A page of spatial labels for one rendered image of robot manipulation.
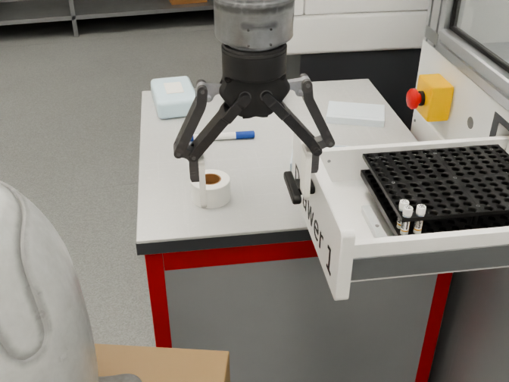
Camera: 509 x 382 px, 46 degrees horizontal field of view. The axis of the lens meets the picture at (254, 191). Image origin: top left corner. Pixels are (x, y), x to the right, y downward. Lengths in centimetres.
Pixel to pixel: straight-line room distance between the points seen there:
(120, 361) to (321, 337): 61
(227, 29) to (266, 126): 68
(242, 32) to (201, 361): 35
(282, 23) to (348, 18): 97
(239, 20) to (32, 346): 39
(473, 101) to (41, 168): 209
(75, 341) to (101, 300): 158
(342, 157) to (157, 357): 46
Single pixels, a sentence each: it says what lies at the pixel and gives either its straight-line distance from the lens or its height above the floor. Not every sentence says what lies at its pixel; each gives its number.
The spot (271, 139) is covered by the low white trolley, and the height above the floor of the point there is 76.
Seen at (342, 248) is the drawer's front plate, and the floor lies 91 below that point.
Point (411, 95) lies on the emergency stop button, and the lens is 120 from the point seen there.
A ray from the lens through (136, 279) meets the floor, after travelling 210.
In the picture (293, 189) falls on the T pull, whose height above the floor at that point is 91.
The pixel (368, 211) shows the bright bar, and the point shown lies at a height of 85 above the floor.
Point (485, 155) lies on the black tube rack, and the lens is 99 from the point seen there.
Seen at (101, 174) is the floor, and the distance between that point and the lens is 271.
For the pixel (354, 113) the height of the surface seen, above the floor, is 78.
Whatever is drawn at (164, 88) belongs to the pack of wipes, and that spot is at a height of 80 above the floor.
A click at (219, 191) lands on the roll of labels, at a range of 103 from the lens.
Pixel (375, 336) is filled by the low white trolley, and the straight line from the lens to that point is 124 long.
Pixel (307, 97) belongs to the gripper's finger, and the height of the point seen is 106.
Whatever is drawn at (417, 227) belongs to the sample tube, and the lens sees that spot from 82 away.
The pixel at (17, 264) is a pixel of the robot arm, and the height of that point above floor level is 110.
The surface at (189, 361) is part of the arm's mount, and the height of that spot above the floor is 86.
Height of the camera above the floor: 135
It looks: 32 degrees down
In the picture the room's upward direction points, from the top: straight up
